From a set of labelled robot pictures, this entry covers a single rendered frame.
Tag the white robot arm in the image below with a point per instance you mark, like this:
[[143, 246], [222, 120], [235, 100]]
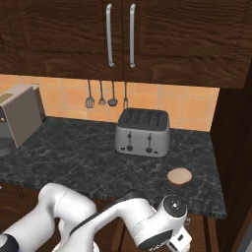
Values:
[[134, 216]]

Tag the hanging ladle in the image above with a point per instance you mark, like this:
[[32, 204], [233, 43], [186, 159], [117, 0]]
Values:
[[112, 102]]

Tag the round tan bread slice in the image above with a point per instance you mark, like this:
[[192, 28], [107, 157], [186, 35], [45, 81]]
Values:
[[179, 176]]

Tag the tall dark wood cabinet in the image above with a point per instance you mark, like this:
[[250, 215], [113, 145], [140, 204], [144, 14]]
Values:
[[233, 147]]

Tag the silver four-slot toaster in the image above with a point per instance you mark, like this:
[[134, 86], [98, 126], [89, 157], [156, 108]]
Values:
[[142, 139]]

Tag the hanging small skimmer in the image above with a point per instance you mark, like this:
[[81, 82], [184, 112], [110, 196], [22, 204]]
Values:
[[102, 101]]

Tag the hanging slotted spatula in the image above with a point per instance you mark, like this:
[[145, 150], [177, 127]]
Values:
[[89, 102]]

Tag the dark wood base cabinet front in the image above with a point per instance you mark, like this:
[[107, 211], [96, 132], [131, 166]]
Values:
[[14, 205]]

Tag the hanging meat fork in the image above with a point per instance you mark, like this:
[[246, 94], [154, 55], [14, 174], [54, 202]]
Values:
[[125, 98]]

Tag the dark wood cupboard door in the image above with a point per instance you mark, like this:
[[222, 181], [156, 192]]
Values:
[[190, 39], [55, 36]]

